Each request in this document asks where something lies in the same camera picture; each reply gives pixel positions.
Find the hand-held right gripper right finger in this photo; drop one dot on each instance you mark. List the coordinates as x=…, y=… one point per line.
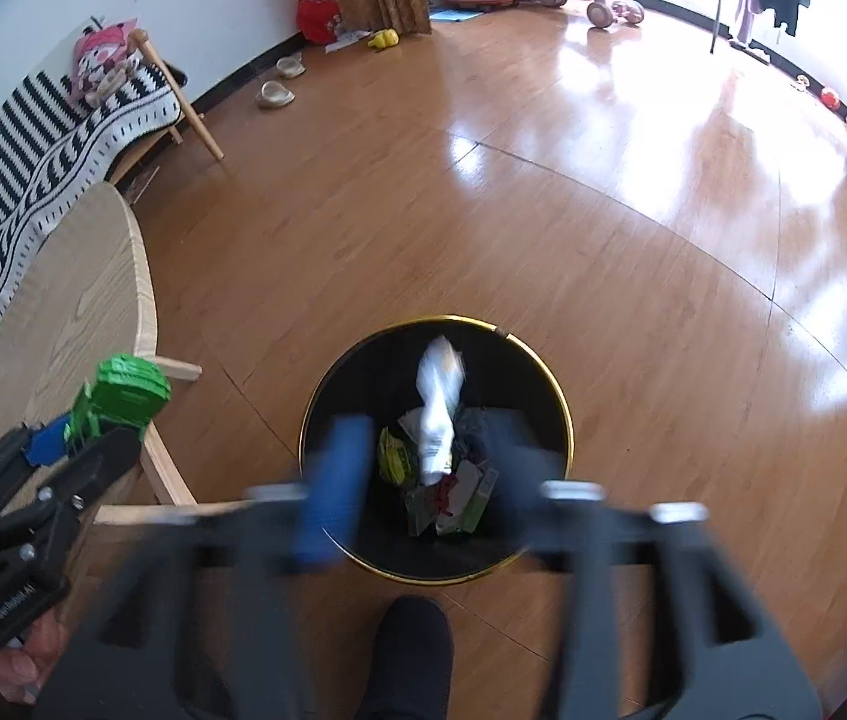
x=521, y=480

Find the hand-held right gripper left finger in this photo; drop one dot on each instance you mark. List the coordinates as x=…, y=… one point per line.
x=333, y=487

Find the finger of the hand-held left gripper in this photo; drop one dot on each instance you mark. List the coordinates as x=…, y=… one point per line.
x=97, y=461
x=45, y=444

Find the black trash bin gold rim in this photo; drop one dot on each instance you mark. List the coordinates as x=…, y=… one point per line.
x=363, y=382

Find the person's left hand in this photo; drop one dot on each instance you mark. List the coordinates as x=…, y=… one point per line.
x=18, y=667

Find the green white packet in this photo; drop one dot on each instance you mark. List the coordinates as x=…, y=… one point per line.
x=480, y=502

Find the yellow green snack packet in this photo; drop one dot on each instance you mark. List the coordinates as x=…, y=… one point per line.
x=396, y=457

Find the wooden table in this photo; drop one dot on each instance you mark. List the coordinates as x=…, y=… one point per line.
x=56, y=300

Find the person's foot black sock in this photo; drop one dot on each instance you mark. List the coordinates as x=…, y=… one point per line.
x=408, y=660

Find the pink cartoon pillow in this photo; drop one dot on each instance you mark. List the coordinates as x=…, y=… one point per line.
x=97, y=56

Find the beige slipper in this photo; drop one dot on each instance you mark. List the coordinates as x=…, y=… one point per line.
x=291, y=67
x=275, y=95

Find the white paper sheet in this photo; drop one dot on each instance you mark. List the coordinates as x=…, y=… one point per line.
x=348, y=41

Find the yellow toy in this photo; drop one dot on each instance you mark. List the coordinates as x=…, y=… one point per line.
x=384, y=40

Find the blue floor mat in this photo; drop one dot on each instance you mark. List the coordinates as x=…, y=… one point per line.
x=457, y=15

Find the red bag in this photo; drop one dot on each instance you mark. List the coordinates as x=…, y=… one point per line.
x=318, y=17

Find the wooden sofa frame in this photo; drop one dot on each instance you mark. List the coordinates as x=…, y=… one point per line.
x=183, y=105

